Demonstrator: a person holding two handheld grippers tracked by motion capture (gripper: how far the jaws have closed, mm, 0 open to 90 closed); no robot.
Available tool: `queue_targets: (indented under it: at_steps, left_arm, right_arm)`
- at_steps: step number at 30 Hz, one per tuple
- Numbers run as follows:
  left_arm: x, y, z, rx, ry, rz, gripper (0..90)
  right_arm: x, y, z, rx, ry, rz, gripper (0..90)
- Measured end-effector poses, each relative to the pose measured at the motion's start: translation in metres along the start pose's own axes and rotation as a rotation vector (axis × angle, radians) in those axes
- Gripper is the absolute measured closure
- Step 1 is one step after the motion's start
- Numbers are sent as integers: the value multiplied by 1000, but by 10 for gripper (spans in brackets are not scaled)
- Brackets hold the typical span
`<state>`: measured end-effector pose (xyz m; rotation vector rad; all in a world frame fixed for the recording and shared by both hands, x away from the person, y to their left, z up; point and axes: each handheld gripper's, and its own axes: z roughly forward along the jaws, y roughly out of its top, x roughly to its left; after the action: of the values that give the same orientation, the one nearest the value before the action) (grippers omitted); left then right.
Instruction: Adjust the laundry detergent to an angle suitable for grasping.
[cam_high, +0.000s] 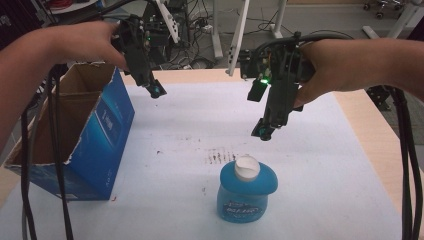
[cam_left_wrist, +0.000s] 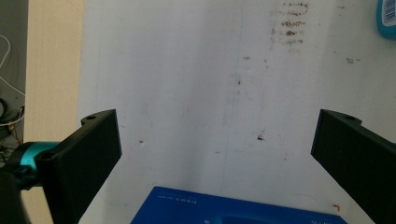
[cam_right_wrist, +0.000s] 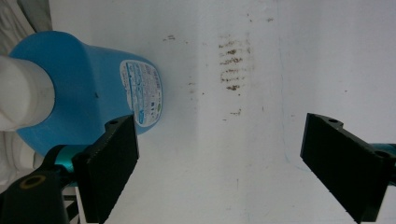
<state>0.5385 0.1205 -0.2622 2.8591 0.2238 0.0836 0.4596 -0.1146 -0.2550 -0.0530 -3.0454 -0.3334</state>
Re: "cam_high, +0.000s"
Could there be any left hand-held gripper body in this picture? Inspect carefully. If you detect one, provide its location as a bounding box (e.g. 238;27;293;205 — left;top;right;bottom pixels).
111;14;155;87

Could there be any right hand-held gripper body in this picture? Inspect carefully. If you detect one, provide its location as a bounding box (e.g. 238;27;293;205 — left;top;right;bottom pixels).
239;31;316;129

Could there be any blue bottle with white cap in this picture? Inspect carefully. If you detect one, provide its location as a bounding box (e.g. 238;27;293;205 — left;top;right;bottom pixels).
216;154;279;224

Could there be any blue cardboard box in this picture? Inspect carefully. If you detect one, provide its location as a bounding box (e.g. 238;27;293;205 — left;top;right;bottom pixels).
3;61;136;202

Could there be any person's left hand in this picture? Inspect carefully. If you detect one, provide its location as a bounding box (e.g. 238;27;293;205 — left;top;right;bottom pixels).
49;21;130;73

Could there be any person's right hand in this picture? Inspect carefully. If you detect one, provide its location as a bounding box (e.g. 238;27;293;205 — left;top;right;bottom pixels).
292;39;369;110

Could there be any white perforated stand bar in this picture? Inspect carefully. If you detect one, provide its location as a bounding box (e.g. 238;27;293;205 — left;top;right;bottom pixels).
153;0;182;44

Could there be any white table mat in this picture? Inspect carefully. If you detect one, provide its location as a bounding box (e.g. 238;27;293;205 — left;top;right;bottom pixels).
0;81;404;240

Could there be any white desk leg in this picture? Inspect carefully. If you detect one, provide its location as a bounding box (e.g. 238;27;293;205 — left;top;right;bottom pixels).
269;0;288;40
210;0;224;60

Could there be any white slanted stand bar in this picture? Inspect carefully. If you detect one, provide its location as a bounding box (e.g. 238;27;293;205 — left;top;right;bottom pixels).
226;0;251;77

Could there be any black stand foot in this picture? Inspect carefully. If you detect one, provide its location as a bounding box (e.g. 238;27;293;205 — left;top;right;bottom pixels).
365;84;394;112

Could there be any office chair caster base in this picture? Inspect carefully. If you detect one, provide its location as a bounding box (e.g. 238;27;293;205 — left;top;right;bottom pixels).
362;0;405;20

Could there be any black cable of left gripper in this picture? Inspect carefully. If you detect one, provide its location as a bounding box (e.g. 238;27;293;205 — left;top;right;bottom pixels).
46;63;75;240
19;99;38;240

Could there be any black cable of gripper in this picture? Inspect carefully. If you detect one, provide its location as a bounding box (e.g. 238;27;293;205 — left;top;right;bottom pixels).
19;99;38;240
386;84;424;240
46;63;75;240

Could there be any white desk frame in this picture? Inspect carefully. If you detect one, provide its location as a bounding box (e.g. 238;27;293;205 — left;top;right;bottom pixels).
361;0;424;40

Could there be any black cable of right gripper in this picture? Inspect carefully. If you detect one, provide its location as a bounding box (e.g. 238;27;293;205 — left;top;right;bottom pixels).
386;84;424;240

